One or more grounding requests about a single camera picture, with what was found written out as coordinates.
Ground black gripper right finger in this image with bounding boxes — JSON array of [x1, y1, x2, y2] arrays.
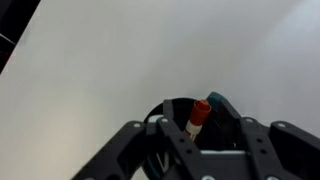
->
[[216, 99, 320, 180]]

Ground dark blue enamel cup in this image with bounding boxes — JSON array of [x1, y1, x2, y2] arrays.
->
[[141, 91, 243, 180]]

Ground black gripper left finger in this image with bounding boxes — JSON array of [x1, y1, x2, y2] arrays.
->
[[71, 98, 194, 180]]

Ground red capped marker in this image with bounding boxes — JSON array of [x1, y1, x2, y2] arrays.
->
[[185, 99, 211, 141]]

